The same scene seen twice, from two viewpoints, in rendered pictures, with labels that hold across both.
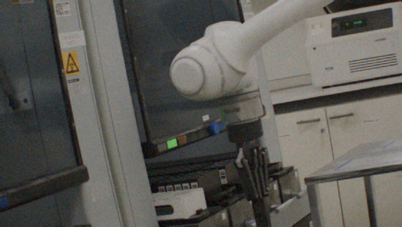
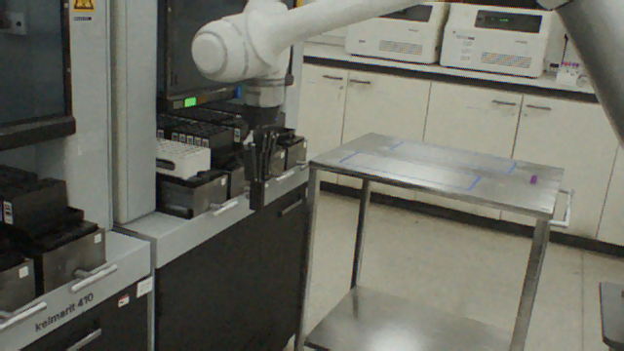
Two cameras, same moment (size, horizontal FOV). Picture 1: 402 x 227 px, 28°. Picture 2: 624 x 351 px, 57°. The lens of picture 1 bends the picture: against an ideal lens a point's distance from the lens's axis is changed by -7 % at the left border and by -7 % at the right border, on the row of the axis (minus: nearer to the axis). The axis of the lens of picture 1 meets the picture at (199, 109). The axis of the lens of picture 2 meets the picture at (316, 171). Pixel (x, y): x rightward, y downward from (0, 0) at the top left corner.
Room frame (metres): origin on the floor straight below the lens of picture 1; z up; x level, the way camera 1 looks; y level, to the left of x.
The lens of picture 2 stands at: (0.61, -0.08, 1.23)
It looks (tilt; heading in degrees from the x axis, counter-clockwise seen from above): 17 degrees down; 354
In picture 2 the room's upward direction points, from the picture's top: 5 degrees clockwise
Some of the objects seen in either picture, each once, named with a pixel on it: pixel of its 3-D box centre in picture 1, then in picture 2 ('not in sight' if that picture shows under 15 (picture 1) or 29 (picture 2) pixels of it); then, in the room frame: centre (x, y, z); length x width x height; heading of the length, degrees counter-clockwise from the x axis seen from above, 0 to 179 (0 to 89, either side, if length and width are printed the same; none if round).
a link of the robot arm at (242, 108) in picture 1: (240, 108); (262, 91); (1.82, -0.08, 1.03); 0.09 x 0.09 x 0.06
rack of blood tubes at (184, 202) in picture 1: (141, 210); (146, 154); (1.97, 0.18, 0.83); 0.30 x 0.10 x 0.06; 62
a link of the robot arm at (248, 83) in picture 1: (227, 58); (262, 38); (1.81, -0.08, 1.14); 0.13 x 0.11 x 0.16; 156
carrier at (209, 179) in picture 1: (206, 186); (217, 143); (2.05, 0.02, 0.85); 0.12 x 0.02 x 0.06; 152
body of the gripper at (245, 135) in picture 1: (248, 142); (260, 125); (1.82, -0.09, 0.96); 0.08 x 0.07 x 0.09; 152
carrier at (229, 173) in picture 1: (233, 173); (248, 133); (2.19, -0.05, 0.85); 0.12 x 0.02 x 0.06; 151
